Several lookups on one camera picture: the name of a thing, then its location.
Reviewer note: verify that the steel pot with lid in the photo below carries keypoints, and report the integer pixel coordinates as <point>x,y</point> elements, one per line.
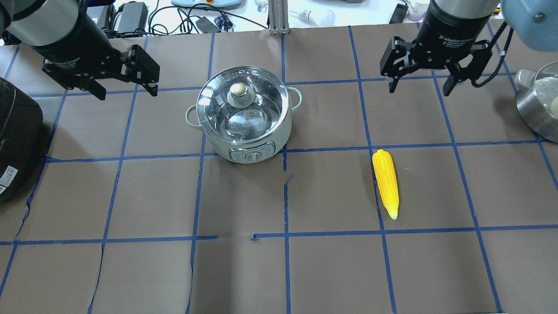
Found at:
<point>537,100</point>

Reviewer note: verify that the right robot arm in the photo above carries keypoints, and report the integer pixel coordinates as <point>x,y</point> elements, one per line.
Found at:
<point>534,21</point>

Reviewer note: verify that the aluminium frame post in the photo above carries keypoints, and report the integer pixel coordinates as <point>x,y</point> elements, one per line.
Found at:
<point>278,17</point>

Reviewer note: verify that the white light bulb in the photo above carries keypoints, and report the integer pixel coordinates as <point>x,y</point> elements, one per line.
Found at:
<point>321,18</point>

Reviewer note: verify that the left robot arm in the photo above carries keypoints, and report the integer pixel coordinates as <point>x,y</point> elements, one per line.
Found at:
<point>38,23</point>

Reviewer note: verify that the blue teach pendant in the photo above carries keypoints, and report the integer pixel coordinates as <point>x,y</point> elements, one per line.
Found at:
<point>220,4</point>

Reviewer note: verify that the glass pot lid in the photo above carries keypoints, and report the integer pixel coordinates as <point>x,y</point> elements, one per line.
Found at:
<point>242,105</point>

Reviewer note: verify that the pale green electric pot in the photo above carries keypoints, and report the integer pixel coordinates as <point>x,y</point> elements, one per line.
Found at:
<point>252,152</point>

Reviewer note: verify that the black power adapter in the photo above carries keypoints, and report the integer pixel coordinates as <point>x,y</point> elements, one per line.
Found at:
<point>132,19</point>

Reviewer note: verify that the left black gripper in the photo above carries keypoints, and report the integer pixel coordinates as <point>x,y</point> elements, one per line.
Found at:
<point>75,40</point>

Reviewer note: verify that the black rice cooker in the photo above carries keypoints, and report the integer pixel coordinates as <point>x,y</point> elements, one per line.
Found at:
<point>21,119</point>

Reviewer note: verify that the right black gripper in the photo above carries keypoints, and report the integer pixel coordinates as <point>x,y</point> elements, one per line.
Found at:
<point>449,28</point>

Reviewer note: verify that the yellow corn cob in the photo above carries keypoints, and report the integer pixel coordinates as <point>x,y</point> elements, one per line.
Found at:
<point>386,178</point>

